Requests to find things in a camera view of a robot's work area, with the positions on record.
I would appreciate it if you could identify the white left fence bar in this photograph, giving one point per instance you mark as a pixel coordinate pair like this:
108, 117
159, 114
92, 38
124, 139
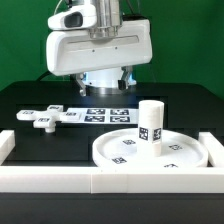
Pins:
7, 143

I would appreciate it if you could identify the white fiducial marker sheet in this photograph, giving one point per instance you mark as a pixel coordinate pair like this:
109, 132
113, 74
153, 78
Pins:
100, 116

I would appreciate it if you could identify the white cross-shaped table base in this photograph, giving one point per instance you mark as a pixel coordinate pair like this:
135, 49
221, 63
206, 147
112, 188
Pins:
48, 118

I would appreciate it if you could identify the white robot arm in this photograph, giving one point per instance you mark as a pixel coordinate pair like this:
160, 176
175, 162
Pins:
109, 20

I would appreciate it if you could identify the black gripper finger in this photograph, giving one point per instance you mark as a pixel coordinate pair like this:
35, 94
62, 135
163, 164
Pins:
123, 81
80, 83

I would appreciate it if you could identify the white front fence bar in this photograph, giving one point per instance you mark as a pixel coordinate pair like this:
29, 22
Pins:
31, 179

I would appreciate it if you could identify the white right fence bar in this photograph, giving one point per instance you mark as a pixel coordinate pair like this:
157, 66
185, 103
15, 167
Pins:
214, 147

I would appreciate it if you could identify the white fence bar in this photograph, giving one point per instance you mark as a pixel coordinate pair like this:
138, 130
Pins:
7, 143
31, 179
214, 147

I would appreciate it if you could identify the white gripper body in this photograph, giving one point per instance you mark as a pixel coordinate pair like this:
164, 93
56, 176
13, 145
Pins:
72, 52

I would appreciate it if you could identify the white round table top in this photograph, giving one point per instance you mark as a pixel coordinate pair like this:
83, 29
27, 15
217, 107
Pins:
119, 149

